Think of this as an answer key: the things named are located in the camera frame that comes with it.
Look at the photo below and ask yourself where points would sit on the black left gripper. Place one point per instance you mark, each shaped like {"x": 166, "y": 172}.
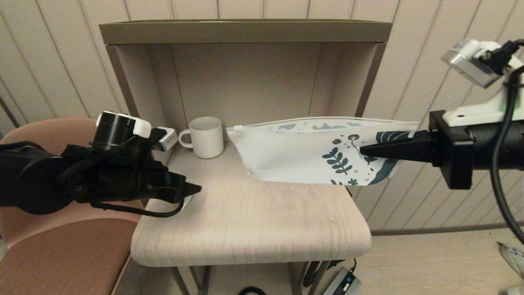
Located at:
{"x": 172, "y": 188}

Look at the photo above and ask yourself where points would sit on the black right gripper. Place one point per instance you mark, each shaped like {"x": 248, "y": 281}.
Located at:
{"x": 458, "y": 151}

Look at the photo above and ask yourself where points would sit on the small white toothpaste tube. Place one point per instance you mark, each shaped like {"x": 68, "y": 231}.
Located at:
{"x": 187, "y": 204}

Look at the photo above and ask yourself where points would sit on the white floral zipper pouch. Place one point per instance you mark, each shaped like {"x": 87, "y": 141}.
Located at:
{"x": 294, "y": 159}

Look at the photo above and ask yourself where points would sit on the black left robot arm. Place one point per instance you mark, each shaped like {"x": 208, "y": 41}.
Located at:
{"x": 32, "y": 184}

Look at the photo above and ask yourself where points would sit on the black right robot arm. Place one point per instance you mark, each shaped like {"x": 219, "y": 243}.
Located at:
{"x": 518, "y": 147}

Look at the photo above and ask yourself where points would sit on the white ribbed ceramic mug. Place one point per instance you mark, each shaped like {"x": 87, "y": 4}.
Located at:
{"x": 208, "y": 139}

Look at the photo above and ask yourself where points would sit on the beige wooden desk hutch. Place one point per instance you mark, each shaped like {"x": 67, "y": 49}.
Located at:
{"x": 245, "y": 82}

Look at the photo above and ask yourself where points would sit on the pink plastic chair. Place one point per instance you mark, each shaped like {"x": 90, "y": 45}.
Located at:
{"x": 61, "y": 254}

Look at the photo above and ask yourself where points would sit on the white crumpled floor object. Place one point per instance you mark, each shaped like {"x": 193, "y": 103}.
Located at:
{"x": 513, "y": 258}

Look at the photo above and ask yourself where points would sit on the grey power adapter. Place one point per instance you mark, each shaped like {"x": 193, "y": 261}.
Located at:
{"x": 342, "y": 284}

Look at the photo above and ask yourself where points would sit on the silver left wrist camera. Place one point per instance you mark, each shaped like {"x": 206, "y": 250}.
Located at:
{"x": 168, "y": 139}

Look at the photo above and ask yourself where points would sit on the brown wall baseboard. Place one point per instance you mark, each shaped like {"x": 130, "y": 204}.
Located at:
{"x": 430, "y": 229}

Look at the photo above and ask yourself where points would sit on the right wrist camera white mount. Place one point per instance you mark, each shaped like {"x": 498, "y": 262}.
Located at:
{"x": 475, "y": 65}

